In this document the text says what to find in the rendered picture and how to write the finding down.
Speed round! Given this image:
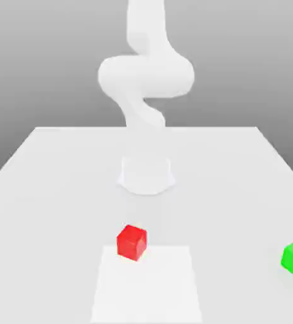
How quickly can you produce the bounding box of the small red cube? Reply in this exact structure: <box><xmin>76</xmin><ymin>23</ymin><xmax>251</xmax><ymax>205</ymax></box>
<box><xmin>116</xmin><ymin>224</ymin><xmax>147</xmax><ymax>262</ymax></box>

